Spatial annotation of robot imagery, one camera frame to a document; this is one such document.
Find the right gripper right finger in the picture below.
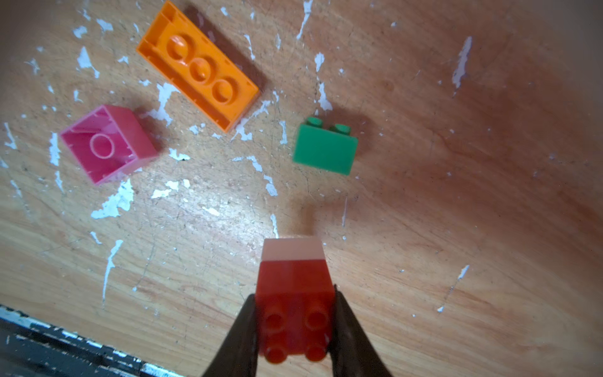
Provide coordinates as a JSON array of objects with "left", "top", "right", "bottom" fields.
[{"left": 329, "top": 286, "right": 393, "bottom": 377}]

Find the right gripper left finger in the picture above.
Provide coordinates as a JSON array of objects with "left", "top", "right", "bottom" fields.
[{"left": 202, "top": 294, "right": 258, "bottom": 377}]

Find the red lego brick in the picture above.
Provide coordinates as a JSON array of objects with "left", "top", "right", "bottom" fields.
[{"left": 255, "top": 259, "right": 335, "bottom": 364}]

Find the white lego brick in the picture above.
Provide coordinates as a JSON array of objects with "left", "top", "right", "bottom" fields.
[{"left": 262, "top": 237, "right": 326, "bottom": 262}]

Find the pink lego brick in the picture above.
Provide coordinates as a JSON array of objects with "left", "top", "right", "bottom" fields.
[{"left": 60, "top": 105, "right": 159, "bottom": 185}]

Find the green lego brick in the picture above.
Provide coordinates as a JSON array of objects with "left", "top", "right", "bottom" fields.
[{"left": 293, "top": 117, "right": 358, "bottom": 175}]

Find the orange long lego brick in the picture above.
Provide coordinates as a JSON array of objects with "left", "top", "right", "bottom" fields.
[{"left": 137, "top": 1, "right": 259, "bottom": 133}]

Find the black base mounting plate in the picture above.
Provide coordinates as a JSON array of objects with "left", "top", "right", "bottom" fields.
[{"left": 1, "top": 306, "right": 177, "bottom": 376}]

